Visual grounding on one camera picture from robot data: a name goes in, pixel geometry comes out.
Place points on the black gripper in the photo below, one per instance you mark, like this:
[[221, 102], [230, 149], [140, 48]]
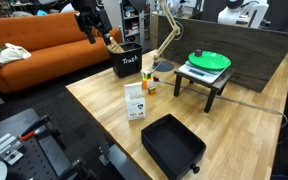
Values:
[[89, 15]]

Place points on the Rubik's cube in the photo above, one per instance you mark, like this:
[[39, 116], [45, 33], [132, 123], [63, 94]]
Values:
[[152, 90]]

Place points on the dark purple cube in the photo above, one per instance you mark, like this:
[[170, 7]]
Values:
[[198, 53]]

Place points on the green plate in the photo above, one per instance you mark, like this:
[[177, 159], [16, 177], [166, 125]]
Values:
[[212, 60]]

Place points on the shelf with small items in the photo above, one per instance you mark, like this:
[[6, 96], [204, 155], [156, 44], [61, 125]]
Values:
[[132, 20]]

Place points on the black trash bin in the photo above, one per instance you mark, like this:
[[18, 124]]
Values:
[[127, 63]]

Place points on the orange sofa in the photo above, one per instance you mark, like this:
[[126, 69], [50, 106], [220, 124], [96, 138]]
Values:
[[50, 56]]

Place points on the beige desk lamp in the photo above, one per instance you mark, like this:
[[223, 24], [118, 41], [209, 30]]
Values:
[[170, 30]]

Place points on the white carton box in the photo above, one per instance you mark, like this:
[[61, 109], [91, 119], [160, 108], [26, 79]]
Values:
[[135, 105]]

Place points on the white cloth bag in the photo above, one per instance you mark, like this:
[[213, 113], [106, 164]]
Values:
[[12, 55]]

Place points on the white kitchen scale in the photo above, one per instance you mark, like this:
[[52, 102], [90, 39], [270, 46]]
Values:
[[197, 74]]

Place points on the small black stool table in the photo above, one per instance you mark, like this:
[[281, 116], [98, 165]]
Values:
[[215, 87]]

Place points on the black tray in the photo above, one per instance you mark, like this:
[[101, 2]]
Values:
[[170, 146]]

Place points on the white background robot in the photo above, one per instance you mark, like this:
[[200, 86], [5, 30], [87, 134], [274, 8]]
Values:
[[232, 15]]

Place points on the dark wooden divider board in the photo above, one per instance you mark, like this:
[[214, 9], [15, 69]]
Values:
[[250, 53]]

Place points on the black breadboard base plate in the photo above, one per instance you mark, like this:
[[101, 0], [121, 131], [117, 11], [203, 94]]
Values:
[[37, 160]]

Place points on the aluminium bracket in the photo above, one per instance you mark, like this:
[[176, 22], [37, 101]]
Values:
[[2, 148]]

